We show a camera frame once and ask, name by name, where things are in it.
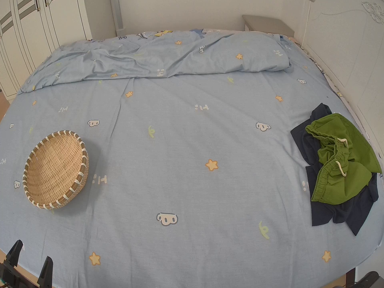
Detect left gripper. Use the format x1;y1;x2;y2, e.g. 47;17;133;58
0;240;54;288

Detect green shorts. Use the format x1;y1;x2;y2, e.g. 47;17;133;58
305;113;382;206

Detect round woven basket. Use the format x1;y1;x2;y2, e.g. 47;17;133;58
22;130;89;211

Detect bed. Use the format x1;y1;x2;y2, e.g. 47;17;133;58
0;0;384;288

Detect pale blue quilt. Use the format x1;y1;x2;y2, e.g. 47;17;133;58
16;28;296;95

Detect white wardrobe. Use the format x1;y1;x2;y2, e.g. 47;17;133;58
0;0;93;99

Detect dark blue printed T-shirt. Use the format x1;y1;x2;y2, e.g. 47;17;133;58
290;103;379;236

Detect grey bedside table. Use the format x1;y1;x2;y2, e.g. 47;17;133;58
242;14;296;38

